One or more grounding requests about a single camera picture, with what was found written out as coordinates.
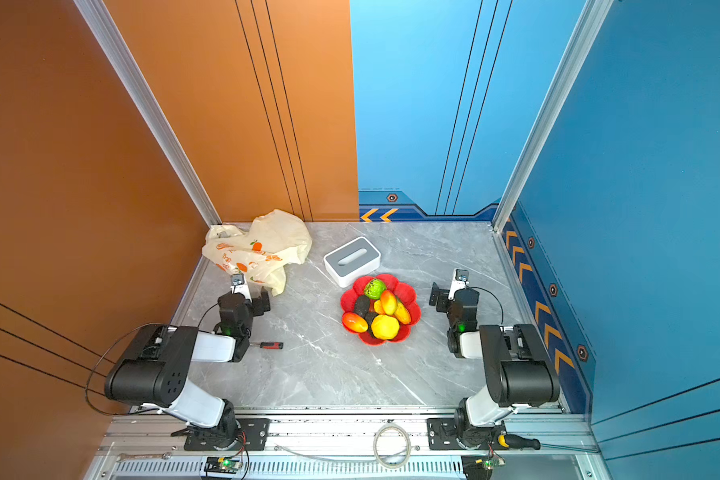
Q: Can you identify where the cream plastic bag orange print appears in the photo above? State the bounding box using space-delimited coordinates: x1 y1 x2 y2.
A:
202 209 312 296

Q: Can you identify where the yellow bumpy fruit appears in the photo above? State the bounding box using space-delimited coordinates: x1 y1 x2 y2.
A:
370 315 400 341

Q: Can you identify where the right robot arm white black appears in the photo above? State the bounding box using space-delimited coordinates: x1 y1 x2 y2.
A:
429 284 560 450

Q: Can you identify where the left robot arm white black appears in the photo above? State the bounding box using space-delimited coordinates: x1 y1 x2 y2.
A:
104 290 271 452

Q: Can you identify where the red flower-shaped plate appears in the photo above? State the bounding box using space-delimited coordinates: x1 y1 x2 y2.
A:
340 274 421 346

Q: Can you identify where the orange yellow mango right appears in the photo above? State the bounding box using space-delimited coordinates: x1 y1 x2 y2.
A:
393 301 411 325

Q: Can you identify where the red yellow mango top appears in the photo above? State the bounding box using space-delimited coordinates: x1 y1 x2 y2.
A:
380 290 398 316

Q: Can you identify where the small orange fruit centre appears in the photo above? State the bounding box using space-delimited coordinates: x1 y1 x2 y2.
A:
373 300 385 315

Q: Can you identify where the green custard apple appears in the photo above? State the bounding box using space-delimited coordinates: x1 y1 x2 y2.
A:
363 278 387 300

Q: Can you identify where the dark avocado lower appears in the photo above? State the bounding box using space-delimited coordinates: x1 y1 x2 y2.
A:
363 311 378 332

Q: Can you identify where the dark avocado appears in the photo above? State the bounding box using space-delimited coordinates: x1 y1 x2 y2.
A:
353 295 373 317
363 311 378 332

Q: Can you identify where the dark avocado upper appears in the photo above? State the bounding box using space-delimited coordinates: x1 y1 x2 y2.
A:
353 295 373 317

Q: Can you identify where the red yellow peach front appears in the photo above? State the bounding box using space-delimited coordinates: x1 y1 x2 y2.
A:
341 312 369 334

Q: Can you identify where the white grey tissue box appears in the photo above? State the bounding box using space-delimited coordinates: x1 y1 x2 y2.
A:
323 236 382 288

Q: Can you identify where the left green circuit board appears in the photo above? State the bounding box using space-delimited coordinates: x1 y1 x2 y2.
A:
202 456 245 479

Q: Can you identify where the green circuit board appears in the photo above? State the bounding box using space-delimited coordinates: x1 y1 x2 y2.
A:
461 456 505 480
202 456 245 479

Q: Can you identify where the right green circuit board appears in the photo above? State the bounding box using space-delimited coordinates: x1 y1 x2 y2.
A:
461 456 505 480

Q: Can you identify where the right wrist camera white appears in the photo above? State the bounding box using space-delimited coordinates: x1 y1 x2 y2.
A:
448 268 469 300

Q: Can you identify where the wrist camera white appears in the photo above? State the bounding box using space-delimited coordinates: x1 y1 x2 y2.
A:
448 268 469 300
230 273 251 300

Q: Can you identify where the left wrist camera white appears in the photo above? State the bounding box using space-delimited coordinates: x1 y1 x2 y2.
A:
230 273 251 300

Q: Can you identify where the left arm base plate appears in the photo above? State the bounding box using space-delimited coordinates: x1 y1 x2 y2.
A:
184 417 271 452

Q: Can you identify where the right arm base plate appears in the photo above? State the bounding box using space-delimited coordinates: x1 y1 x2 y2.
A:
426 418 506 451

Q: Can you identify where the coiled grey cable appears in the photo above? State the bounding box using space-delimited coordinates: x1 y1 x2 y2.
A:
371 422 413 470

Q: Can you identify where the yellow handled screwdriver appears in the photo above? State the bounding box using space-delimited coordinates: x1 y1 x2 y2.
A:
497 433 541 450

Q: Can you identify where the aluminium front rail frame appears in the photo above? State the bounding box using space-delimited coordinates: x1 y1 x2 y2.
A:
86 407 609 479

